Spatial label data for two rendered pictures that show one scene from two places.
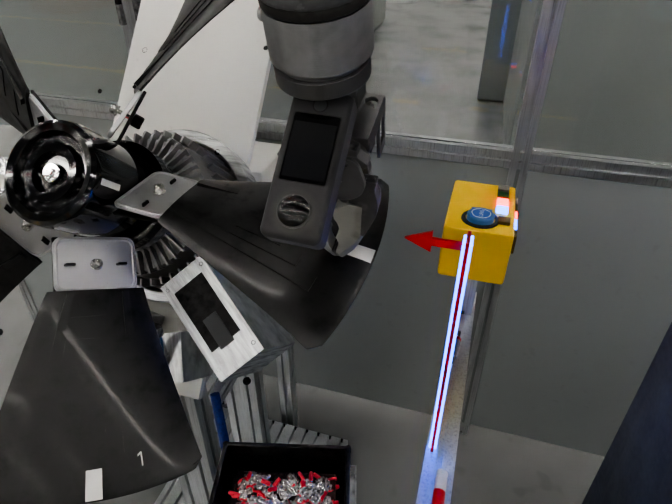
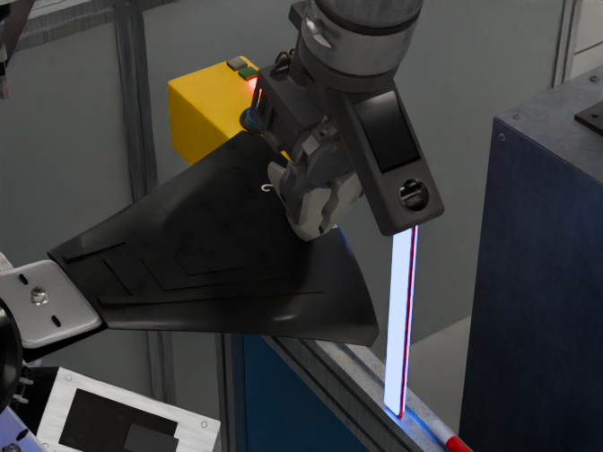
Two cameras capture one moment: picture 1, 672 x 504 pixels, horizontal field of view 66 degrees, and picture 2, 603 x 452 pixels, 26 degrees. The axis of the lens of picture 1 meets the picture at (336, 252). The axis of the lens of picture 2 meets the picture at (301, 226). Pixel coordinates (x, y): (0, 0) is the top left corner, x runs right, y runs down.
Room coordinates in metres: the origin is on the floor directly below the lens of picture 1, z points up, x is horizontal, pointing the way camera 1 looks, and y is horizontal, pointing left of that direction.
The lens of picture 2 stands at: (-0.08, 0.64, 1.84)
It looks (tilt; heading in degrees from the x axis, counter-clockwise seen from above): 39 degrees down; 309
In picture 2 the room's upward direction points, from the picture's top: straight up
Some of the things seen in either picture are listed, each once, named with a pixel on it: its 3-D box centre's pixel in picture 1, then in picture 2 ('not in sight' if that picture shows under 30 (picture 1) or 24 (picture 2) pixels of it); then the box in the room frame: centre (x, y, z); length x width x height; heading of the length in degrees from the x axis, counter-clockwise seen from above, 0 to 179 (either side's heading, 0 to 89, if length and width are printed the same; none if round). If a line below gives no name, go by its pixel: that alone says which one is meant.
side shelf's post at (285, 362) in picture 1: (283, 339); not in sight; (1.09, 0.15, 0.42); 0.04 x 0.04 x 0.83; 73
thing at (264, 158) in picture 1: (247, 174); not in sight; (1.14, 0.22, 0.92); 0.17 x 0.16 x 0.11; 163
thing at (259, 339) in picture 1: (231, 317); (106, 432); (0.54, 0.15, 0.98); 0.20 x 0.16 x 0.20; 163
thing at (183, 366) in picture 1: (177, 356); not in sight; (0.54, 0.23, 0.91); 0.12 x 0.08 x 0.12; 163
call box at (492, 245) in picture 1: (477, 232); (244, 139); (0.70, -0.23, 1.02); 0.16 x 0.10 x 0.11; 163
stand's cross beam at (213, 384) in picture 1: (216, 389); not in sight; (0.78, 0.27, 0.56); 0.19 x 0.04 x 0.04; 163
